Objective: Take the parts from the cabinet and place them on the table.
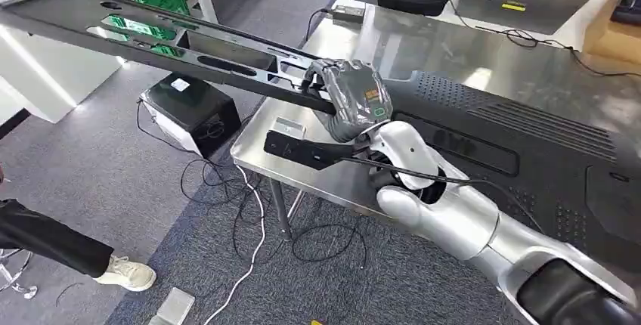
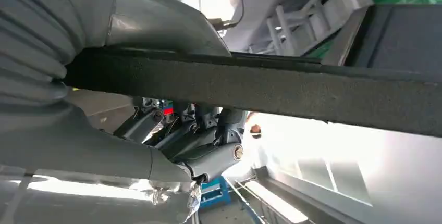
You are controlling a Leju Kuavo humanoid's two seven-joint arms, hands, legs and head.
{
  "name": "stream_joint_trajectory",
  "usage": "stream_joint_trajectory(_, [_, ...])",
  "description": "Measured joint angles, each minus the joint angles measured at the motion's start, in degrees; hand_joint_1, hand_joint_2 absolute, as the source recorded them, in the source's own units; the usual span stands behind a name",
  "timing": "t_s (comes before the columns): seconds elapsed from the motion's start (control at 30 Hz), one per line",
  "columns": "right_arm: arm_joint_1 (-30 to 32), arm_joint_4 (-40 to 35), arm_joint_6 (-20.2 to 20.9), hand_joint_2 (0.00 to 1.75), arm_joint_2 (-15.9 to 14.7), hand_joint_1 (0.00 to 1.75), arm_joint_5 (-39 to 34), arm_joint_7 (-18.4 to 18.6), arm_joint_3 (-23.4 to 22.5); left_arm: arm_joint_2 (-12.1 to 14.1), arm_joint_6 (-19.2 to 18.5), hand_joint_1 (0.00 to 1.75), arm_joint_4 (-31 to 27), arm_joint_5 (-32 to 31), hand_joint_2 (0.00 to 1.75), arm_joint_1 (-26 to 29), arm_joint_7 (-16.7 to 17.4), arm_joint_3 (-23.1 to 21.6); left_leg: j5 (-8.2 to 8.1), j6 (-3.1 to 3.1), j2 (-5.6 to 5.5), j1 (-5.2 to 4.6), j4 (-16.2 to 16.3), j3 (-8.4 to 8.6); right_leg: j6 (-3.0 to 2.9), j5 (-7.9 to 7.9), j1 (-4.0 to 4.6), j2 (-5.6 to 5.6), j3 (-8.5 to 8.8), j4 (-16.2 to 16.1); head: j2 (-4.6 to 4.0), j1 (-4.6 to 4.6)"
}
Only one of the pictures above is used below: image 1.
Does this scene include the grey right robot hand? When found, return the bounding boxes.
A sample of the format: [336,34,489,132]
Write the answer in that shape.
[300,58,395,144]

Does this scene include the black plastic plate with cutouts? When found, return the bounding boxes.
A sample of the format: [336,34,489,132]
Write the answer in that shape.
[0,0,348,116]

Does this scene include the black power adapter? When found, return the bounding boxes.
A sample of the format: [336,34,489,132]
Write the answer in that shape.
[330,4,367,25]

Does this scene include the steel table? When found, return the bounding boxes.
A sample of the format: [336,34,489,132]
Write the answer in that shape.
[229,0,641,243]

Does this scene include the black and white box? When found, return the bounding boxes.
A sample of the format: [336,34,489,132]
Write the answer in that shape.
[139,72,243,160]

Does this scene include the grey laptop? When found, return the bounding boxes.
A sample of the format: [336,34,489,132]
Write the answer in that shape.
[456,0,601,36]

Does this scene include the large black perforated panel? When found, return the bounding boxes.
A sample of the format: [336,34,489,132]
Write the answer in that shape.
[384,70,641,274]

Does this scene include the cardboard box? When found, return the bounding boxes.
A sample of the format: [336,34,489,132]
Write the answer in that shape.
[583,0,641,67]

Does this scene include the steel floor socket box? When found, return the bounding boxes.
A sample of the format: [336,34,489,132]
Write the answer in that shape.
[147,286,196,325]

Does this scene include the person's white shoe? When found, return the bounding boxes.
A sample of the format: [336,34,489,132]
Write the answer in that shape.
[93,255,158,293]

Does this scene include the white cabinet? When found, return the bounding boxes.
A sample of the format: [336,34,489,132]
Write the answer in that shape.
[0,0,124,125]

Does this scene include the person's leg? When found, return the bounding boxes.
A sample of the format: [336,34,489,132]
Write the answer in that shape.
[0,197,116,279]

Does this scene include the chrome stool base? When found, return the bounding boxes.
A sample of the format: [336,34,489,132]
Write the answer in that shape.
[0,248,39,300]

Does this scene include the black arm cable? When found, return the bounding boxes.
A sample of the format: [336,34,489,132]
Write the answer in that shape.
[340,156,546,234]

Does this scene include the black floor cables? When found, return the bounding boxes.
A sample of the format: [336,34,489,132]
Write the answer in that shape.
[135,99,370,270]

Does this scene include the black table cable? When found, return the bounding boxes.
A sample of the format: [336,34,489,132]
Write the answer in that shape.
[447,0,641,79]

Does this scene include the white cable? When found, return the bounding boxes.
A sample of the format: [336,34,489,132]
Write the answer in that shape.
[202,164,267,325]

